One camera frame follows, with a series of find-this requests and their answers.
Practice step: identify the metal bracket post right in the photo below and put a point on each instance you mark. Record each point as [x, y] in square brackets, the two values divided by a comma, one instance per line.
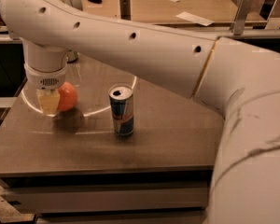
[238, 25]

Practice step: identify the green soda can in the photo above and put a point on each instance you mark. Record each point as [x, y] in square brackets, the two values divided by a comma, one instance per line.
[72, 56]

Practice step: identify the metal bracket post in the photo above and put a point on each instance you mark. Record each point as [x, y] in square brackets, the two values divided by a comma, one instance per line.
[238, 25]
[125, 9]

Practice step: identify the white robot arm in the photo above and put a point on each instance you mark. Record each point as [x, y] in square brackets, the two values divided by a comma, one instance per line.
[239, 81]

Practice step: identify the red apple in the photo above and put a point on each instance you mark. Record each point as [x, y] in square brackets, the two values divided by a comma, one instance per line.
[68, 97]

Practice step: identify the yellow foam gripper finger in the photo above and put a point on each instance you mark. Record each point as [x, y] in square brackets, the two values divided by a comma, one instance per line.
[48, 101]

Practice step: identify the blue silver energy drink can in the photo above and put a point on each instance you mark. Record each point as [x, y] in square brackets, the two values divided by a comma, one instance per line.
[121, 102]

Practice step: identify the metal bracket post middle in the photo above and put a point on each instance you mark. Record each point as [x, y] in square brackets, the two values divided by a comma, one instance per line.
[125, 9]

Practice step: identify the white paper sheet right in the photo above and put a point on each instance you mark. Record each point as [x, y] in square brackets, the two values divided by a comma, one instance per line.
[194, 19]

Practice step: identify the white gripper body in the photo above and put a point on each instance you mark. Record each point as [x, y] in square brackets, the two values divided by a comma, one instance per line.
[47, 80]

